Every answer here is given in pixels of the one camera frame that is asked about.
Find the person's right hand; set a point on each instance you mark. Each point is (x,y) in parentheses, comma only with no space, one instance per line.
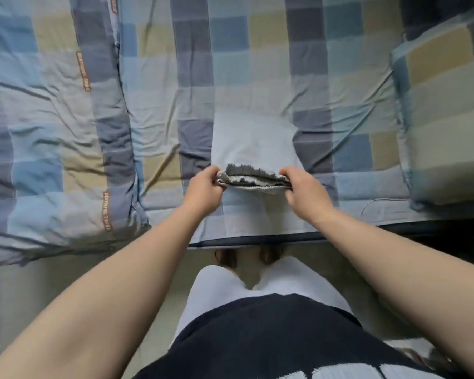
(308,197)

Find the person's left hand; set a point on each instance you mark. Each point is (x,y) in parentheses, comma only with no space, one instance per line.
(201,193)

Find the blue-grey garment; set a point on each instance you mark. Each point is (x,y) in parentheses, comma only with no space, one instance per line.
(253,142)

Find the person's left forearm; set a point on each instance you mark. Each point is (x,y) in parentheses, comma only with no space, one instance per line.
(95,311)

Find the person's right forearm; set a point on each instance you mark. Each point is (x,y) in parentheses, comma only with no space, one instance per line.
(411,280)

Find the person's left leg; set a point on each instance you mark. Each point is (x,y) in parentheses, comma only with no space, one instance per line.
(227,256)

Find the person's leg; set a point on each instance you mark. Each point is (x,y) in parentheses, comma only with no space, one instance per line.
(270,254)
(227,256)

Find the person's right leg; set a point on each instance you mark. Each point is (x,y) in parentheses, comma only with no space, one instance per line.
(270,254)

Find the person's white shorts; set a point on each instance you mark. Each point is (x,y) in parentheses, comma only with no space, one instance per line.
(221,288)

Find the bed with plaid sheet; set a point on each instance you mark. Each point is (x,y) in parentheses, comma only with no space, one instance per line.
(245,59)

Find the person's dark shirt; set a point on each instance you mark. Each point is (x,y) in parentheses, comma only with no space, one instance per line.
(284,343)

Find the plaid pillow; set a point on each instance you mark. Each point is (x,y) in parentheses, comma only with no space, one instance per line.
(442,114)

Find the plaid quilt with orange tags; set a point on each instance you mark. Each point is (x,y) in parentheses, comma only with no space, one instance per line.
(55,114)

